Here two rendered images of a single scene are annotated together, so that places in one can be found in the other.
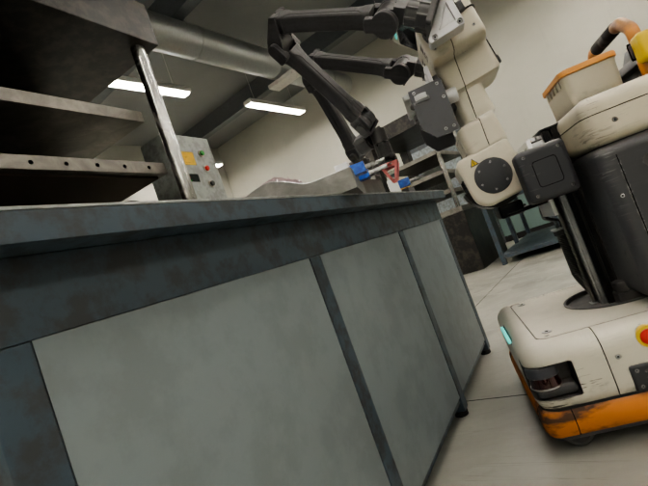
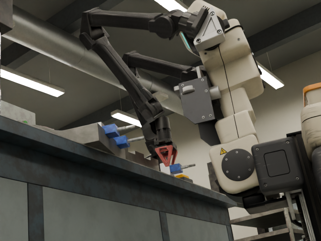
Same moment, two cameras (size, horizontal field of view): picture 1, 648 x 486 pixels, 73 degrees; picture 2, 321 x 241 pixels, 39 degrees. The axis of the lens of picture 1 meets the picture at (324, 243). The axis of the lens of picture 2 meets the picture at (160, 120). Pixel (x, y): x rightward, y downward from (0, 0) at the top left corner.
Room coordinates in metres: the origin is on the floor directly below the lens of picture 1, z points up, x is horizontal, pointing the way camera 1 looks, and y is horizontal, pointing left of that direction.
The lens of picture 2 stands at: (-0.08, -0.29, 0.34)
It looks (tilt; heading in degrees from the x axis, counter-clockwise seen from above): 23 degrees up; 359
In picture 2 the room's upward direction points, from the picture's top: 9 degrees counter-clockwise
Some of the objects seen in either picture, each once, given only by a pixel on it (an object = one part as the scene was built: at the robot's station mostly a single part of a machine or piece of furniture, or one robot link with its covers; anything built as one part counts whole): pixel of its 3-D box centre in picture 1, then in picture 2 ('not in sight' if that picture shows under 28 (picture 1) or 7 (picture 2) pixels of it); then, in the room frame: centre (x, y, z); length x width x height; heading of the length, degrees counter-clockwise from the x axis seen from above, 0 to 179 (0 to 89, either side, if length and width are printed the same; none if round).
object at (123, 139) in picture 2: (365, 174); (124, 141); (1.27, -0.18, 0.86); 0.13 x 0.05 x 0.05; 79
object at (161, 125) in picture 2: (377, 137); (161, 125); (1.57, -0.31, 1.02); 0.07 x 0.06 x 0.07; 40
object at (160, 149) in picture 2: (391, 171); (166, 155); (1.55, -0.31, 0.88); 0.07 x 0.07 x 0.09; 76
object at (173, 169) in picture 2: (407, 181); (178, 168); (1.56, -0.35, 0.83); 0.13 x 0.05 x 0.05; 76
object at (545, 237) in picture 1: (532, 208); not in sight; (5.45, -2.56, 0.46); 1.90 x 0.70 x 0.92; 146
